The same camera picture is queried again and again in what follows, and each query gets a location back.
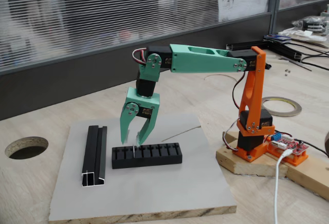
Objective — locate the red controller board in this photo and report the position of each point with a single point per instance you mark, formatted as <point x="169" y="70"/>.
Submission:
<point x="298" y="148"/>

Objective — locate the black frame profile silver end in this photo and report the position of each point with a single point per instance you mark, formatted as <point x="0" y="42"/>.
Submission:
<point x="282" y="49"/>

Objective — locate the blue card stack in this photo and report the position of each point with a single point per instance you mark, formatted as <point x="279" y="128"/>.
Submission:
<point x="277" y="38"/>

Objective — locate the light wooden plank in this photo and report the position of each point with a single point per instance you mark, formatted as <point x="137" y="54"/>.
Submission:
<point x="308" y="176"/>

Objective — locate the grey window frame post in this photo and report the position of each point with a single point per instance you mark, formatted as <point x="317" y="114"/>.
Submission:
<point x="273" y="3"/>

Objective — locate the black and white device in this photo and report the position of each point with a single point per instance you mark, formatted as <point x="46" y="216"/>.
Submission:
<point x="313" y="25"/>

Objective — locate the metallic tape roll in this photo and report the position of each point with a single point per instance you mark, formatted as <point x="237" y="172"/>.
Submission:
<point x="295" y="111"/>

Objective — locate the dark round object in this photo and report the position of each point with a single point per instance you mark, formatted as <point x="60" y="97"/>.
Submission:
<point x="327" y="144"/>

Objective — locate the wooden base block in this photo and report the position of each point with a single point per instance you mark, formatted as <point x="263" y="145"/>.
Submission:
<point x="246" y="167"/>

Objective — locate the grey topped plywood board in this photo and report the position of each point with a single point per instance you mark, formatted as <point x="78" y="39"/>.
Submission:
<point x="154" y="190"/>

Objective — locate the black aluminium profile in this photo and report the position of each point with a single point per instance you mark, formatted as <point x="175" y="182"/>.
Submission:
<point x="91" y="157"/>

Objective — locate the thin grey rod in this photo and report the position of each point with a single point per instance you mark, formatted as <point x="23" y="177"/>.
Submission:
<point x="295" y="64"/>

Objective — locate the black flat strip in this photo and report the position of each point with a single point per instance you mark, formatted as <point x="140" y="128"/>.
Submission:
<point x="268" y="66"/>

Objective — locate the orange controller board mount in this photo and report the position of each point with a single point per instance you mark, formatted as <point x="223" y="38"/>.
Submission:
<point x="298" y="160"/>

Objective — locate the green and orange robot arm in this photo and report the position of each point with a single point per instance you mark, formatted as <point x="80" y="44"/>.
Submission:
<point x="205" y="59"/>

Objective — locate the green gripper with servo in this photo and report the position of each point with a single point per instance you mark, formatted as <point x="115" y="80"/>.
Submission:
<point x="150" y="104"/>

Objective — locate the black slotted plastic block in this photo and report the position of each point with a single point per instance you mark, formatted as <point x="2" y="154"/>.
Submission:
<point x="154" y="161"/>

